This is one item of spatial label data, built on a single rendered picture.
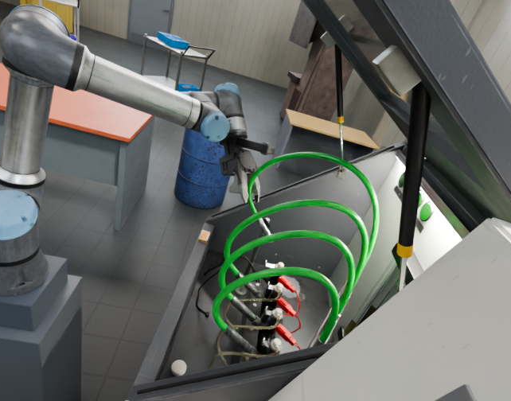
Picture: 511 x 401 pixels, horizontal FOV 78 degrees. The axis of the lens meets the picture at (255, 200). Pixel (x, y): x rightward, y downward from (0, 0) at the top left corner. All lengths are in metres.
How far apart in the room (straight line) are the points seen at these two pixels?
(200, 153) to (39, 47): 2.08
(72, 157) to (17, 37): 1.75
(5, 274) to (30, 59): 0.52
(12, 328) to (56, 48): 0.71
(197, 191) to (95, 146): 0.96
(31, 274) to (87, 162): 1.52
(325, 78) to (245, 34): 4.63
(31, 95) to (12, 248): 0.36
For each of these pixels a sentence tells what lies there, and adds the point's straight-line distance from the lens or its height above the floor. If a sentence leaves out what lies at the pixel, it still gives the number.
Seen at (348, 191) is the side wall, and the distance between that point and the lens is 1.11.
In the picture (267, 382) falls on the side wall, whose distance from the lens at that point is 0.61.
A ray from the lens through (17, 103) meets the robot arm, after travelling 0.92.
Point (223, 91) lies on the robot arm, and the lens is 0.99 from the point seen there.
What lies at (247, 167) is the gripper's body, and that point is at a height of 1.28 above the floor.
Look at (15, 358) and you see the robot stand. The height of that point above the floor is 0.72.
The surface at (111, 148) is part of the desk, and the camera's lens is 2.32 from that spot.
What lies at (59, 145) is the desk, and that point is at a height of 0.57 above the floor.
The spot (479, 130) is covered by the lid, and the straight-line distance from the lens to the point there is 0.35.
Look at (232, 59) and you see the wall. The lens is 10.04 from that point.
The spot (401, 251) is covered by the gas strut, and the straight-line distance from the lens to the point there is 0.45.
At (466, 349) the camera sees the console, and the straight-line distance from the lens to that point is 0.37.
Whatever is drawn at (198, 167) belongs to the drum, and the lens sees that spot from 2.77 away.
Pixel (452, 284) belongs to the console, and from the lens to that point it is 0.41.
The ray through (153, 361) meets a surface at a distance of 0.82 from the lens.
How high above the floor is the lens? 1.66
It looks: 30 degrees down
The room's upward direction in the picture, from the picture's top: 19 degrees clockwise
